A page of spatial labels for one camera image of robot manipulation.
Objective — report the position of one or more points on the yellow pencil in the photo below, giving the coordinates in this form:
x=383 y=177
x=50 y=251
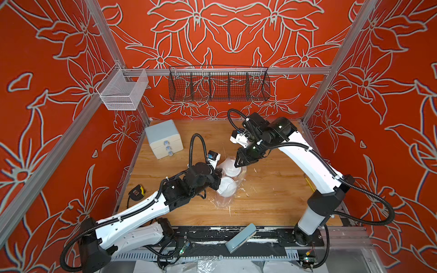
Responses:
x=309 y=182

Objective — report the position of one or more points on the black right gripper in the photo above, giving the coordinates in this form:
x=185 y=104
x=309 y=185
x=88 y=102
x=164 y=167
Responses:
x=246 y=157

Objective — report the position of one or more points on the red milk tea cup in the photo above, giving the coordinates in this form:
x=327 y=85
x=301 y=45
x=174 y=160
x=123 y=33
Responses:
x=229 y=169
x=227 y=187

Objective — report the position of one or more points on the black wire wall basket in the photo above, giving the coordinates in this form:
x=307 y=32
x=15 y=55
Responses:
x=219 y=84

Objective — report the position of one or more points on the black yellow tape measure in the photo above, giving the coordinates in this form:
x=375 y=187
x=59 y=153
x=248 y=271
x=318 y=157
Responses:
x=137 y=193

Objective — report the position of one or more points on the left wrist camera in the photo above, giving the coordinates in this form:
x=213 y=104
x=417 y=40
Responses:
x=213 y=158

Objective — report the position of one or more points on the light blue foot pedal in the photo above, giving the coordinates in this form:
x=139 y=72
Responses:
x=241 y=238

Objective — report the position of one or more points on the clear plastic carrier bag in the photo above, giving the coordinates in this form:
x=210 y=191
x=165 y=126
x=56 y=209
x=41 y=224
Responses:
x=222 y=202

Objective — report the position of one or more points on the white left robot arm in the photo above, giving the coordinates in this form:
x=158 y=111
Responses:
x=95 y=243

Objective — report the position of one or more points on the white mini drawer box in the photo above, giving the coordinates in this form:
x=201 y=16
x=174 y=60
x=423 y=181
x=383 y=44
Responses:
x=164 y=139

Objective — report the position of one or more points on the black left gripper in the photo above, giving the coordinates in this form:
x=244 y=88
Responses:
x=217 y=178

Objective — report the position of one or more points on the white wire mesh basket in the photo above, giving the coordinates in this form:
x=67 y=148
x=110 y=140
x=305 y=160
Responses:
x=122 y=89

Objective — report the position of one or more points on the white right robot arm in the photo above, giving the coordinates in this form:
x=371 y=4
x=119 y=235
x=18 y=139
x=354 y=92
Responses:
x=331 y=185

